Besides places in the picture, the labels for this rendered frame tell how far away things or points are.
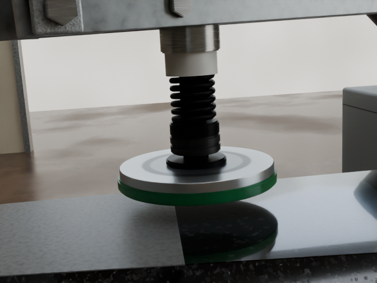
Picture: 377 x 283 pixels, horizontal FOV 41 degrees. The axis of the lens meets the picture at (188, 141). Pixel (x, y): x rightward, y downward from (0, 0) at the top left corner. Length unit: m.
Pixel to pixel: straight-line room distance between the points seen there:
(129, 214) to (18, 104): 4.86
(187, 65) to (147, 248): 0.23
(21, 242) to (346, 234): 0.38
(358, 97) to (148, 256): 1.36
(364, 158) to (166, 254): 1.33
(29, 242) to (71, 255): 0.08
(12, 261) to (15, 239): 0.07
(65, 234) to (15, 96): 4.89
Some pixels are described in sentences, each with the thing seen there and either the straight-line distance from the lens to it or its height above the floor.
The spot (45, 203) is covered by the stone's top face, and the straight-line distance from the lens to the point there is 0.78.
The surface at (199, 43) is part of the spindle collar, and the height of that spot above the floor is 1.04.
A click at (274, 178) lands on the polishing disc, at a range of 0.67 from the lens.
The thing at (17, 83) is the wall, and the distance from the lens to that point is 5.43.
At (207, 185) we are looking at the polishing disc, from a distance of 0.60.
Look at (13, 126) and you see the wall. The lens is 5.55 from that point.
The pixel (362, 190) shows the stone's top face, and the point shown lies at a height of 0.82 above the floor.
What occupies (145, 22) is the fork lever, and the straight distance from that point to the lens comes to 0.58.
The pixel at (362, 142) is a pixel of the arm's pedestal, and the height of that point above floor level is 0.68.
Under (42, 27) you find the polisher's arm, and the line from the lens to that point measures 0.52.
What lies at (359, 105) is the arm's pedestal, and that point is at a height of 0.80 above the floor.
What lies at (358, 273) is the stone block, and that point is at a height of 0.81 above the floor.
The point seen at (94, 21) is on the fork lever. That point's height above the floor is 1.07.
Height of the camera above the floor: 1.04
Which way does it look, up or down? 11 degrees down
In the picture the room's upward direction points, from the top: 3 degrees counter-clockwise
